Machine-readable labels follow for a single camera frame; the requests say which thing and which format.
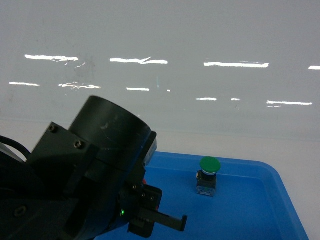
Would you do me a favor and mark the red mushroom push button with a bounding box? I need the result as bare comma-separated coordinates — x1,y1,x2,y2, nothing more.
141,179,163,211

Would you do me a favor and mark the shallow blue plastic tray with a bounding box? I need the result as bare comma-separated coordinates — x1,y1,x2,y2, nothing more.
94,151,310,240

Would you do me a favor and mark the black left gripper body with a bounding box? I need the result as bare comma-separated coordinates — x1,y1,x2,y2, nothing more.
27,96,157,237

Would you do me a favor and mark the green mushroom push button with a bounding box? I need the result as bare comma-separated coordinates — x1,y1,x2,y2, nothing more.
196,156,222,197

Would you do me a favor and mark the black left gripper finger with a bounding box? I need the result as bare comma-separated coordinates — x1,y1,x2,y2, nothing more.
138,207,188,232

